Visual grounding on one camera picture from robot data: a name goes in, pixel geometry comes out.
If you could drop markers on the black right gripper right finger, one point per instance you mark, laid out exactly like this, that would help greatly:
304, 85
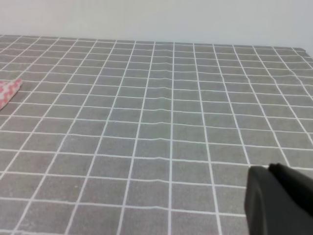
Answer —
298, 186

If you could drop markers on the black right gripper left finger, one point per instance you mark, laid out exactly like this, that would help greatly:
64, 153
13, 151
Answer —
270, 210

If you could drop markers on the pink white wavy towel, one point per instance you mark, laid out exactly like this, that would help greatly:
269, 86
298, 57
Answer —
8, 89

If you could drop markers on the grey checked tablecloth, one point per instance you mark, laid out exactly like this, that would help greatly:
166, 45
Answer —
112, 137

